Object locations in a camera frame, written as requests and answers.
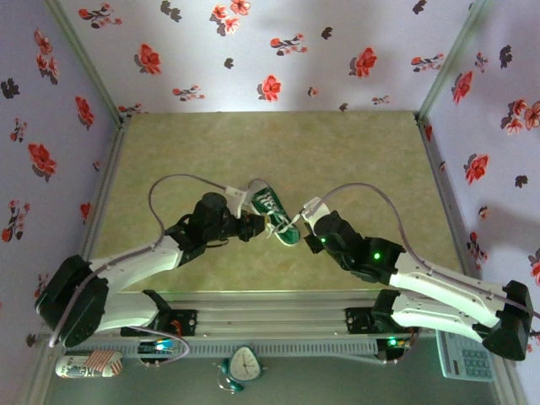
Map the green canvas sneaker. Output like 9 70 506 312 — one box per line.
246 178 301 247

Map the right controller circuit board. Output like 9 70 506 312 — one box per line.
376 336 413 352

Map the controller circuit board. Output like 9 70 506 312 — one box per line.
376 336 413 352
138 337 178 356

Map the teal alarm clock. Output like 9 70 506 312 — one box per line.
217 344 267 396

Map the left controller circuit board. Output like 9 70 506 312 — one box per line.
138 337 178 356

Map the light blue desk calculator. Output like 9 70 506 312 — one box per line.
435 331 495 383

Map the printed white red tin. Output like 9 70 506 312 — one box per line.
54 348 124 380

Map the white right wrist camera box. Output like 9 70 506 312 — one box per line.
299 197 333 231

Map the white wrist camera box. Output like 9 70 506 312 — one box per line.
224 185 255 219
299 197 333 231

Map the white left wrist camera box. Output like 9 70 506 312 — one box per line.
224 185 255 219

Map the grey left arm cable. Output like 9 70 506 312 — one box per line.
48 174 191 367

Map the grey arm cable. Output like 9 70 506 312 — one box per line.
48 174 191 367
318 182 540 366

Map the grey right arm cable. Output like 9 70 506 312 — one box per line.
318 182 540 366

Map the grey aluminium base rail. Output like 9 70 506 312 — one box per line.
40 289 505 338

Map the grey slotted cable duct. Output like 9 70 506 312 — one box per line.
57 340 379 359

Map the grey aluminium side rail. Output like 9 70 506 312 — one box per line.
65 120 130 307
415 113 484 301

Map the grey aluminium corner post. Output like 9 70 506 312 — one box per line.
416 0 494 124
44 0 127 124

